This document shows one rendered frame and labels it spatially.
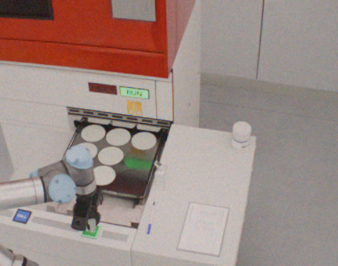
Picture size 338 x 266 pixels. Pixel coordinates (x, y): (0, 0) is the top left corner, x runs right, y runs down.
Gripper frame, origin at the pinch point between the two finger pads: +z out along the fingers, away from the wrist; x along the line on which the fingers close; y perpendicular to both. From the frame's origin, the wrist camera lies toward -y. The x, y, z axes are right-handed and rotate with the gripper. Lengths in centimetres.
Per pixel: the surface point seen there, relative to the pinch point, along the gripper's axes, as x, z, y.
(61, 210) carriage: 16.3, 9.7, 12.8
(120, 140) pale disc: 5, 8, 51
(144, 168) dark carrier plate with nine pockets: -8.8, 7.7, 38.1
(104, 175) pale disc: 5.1, 7.7, 31.4
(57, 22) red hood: 25, -46, 53
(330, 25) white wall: -89, 34, 207
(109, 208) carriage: -0.5, 9.7, 17.9
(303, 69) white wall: -76, 73, 207
